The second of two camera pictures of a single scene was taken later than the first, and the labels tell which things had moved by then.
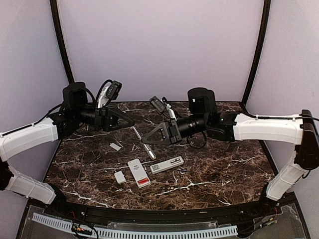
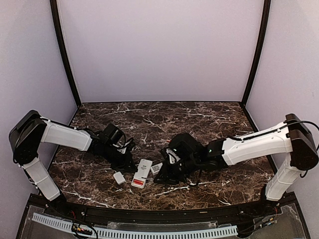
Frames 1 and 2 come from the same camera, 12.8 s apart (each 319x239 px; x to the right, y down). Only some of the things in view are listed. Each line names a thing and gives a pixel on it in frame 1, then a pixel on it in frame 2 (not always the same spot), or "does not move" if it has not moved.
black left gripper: [107, 119] → [124, 166]
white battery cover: [119, 177] does not move
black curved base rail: [242, 213] does not move
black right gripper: [172, 136] → [167, 176]
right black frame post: [265, 27] does not move
